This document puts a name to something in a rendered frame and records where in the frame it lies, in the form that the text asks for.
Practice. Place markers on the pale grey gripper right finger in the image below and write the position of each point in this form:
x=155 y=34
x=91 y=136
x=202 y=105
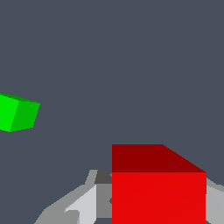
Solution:
x=215 y=204

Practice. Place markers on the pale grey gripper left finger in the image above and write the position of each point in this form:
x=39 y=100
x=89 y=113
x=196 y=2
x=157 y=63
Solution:
x=87 y=201

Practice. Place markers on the red cube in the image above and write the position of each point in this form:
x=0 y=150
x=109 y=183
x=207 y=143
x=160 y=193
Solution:
x=159 y=192

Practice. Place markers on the green cube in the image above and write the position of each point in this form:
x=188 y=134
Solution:
x=16 y=113

